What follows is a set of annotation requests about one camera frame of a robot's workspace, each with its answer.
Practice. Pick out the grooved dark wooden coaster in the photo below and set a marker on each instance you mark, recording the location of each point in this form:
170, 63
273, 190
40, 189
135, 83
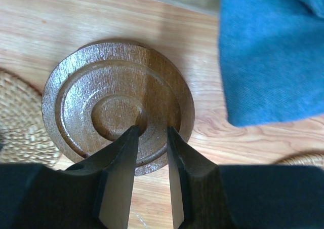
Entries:
95, 94

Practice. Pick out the woven rattan coaster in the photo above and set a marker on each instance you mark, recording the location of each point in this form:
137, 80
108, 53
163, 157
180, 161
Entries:
306, 159
24, 138

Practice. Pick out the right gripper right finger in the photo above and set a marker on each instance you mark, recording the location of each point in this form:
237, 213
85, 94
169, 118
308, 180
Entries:
196, 191

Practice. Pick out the blue crumpled shirt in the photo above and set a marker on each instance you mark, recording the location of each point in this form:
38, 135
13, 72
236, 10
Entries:
271, 60

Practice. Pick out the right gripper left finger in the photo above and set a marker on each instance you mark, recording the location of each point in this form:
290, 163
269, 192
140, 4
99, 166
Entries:
102, 184

